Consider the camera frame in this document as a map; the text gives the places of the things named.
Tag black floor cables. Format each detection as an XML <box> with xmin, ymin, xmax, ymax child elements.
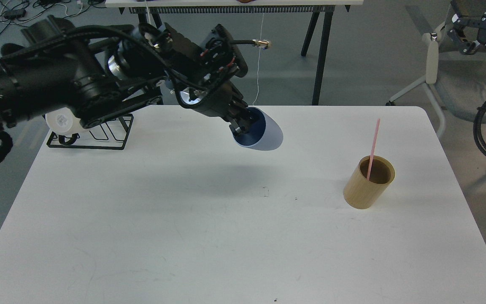
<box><xmin>0</xmin><ymin>0</ymin><xmax>106</xmax><ymax>57</ymax></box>

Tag bamboo cylindrical holder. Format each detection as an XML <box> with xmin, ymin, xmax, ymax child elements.
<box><xmin>343</xmin><ymin>156</ymin><xmax>395</xmax><ymax>209</ymax></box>

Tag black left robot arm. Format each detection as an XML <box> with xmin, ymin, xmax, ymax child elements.
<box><xmin>0</xmin><ymin>16</ymin><xmax>265</xmax><ymax>163</ymax></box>

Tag grey office chair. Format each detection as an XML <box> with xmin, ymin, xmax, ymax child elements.
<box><xmin>387</xmin><ymin>19</ymin><xmax>486</xmax><ymax>137</ymax></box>

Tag white plate in rack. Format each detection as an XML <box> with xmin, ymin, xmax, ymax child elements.
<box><xmin>44</xmin><ymin>108</ymin><xmax>86</xmax><ymax>137</ymax></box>

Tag blue plastic cup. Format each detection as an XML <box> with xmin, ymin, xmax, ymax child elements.
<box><xmin>229</xmin><ymin>106</ymin><xmax>284</xmax><ymax>151</ymax></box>

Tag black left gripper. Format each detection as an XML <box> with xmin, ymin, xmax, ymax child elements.
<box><xmin>179</xmin><ymin>82</ymin><xmax>256</xmax><ymax>137</ymax></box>

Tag pink chopstick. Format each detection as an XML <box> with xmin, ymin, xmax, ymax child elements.
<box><xmin>366</xmin><ymin>119</ymin><xmax>381</xmax><ymax>181</ymax></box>

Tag white hanging cable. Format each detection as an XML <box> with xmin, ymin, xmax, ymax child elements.
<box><xmin>252</xmin><ymin>13</ymin><xmax>265</xmax><ymax>106</ymax></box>

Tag background trestle table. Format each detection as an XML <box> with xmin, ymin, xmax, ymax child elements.
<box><xmin>104</xmin><ymin>0</ymin><xmax>363</xmax><ymax>106</ymax></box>

